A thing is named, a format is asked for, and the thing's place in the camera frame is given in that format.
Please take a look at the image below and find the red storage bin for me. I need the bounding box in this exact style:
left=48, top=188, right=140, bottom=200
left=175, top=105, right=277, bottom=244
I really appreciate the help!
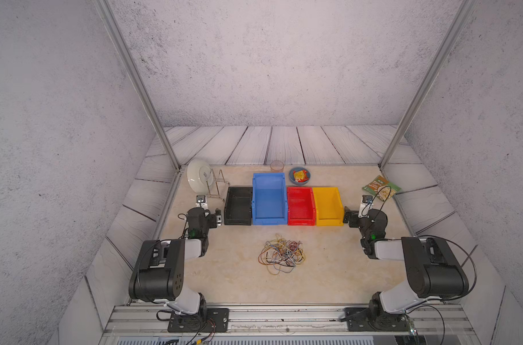
left=287, top=187, right=316, bottom=226

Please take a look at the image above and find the green food packet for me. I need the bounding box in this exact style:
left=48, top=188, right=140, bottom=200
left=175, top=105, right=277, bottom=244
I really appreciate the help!
left=362, top=175, right=402, bottom=201

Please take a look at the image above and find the black storage bin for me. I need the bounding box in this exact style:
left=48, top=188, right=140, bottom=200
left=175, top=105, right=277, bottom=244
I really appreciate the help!
left=224, top=186, right=253, bottom=226

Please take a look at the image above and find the yellow storage bin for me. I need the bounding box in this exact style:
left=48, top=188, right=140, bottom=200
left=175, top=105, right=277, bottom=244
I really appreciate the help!
left=313, top=187, right=344, bottom=227

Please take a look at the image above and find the aluminium front rail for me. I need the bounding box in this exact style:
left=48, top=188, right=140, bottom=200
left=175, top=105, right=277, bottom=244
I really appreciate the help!
left=101, top=303, right=480, bottom=344

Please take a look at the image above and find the blue storage bin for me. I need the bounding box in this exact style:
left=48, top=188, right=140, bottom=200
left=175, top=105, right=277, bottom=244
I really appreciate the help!
left=251, top=172, right=288, bottom=226

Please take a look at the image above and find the white plate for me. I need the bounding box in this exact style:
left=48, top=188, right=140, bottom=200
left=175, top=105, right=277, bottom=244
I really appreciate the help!
left=187, top=159, right=214, bottom=195

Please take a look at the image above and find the cable bundle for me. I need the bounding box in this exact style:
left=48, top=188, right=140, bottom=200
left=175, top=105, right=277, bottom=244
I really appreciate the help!
left=257, top=233, right=308, bottom=276

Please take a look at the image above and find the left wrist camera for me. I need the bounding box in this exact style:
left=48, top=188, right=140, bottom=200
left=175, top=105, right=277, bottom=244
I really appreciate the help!
left=196, top=195, right=208, bottom=210

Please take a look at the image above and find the right aluminium frame post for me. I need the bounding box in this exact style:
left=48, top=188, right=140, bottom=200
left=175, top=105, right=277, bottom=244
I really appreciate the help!
left=378, top=0, right=477, bottom=172

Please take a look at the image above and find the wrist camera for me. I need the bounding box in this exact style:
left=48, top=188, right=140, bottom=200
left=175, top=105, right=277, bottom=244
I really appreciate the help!
left=358, top=195, right=374, bottom=218
left=196, top=195, right=208, bottom=210

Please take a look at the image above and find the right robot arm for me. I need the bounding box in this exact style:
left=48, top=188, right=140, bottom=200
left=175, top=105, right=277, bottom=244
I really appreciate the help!
left=340, top=205, right=476, bottom=333

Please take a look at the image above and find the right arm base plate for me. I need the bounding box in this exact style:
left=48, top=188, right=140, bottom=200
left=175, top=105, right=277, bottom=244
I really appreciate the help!
left=340, top=308, right=411, bottom=332

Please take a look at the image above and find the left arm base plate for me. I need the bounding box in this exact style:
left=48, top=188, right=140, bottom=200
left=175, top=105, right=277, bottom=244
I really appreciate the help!
left=167, top=308, right=230, bottom=333

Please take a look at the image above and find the pink plastic cup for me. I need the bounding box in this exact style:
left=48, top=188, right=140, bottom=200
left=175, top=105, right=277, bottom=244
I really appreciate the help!
left=270, top=160, right=285, bottom=173

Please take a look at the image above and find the red yellow snack packet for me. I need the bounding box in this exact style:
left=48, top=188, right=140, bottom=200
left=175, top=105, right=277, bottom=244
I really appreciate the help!
left=293, top=169, right=310, bottom=184

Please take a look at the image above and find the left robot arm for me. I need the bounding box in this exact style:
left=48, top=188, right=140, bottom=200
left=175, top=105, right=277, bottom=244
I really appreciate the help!
left=128, top=207, right=222, bottom=321

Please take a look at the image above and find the blue bowl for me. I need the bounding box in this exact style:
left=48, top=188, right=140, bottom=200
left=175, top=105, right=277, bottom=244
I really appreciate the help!
left=288, top=167, right=311, bottom=186

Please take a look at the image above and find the left aluminium frame post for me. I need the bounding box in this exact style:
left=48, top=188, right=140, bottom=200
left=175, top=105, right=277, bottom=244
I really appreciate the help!
left=95, top=0, right=181, bottom=170

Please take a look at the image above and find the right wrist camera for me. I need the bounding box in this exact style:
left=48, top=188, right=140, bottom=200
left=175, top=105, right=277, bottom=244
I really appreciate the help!
left=358, top=195, right=374, bottom=218

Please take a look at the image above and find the aluminium frame post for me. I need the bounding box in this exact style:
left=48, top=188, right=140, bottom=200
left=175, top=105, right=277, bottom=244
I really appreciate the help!
left=95, top=0, right=181, bottom=170
left=378, top=0, right=477, bottom=172

